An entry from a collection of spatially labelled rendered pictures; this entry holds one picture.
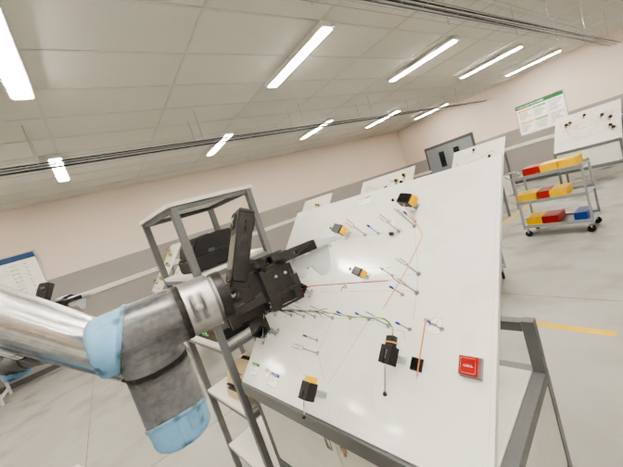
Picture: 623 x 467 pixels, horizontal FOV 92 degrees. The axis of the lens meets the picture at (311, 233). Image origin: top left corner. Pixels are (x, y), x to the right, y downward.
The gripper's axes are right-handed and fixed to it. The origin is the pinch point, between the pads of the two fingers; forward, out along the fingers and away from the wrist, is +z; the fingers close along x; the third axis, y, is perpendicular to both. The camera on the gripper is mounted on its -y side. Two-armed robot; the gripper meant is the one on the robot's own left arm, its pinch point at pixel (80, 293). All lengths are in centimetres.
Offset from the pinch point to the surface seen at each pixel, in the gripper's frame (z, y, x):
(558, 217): 386, 76, 411
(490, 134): 1040, -113, 614
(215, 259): 51, 3, 35
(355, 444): -17, 60, 103
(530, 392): -3, 56, 164
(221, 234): 58, -9, 38
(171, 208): 34, -28, 27
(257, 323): 27, 33, 61
